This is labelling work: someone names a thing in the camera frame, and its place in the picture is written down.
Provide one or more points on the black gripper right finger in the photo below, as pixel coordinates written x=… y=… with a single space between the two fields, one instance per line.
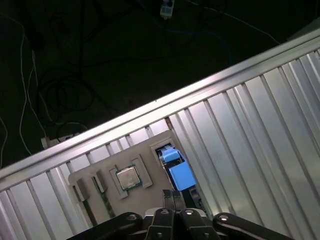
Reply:
x=192 y=225

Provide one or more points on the green RAM stick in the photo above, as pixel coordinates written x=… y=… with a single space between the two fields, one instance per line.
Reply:
x=108 y=205
x=90 y=212

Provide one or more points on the grey parts rack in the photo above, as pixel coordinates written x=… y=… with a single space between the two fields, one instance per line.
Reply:
x=157 y=185

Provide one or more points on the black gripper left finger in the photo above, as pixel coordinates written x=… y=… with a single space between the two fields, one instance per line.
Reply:
x=160 y=225

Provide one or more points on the silver CPU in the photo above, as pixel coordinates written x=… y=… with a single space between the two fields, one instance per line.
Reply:
x=129 y=178

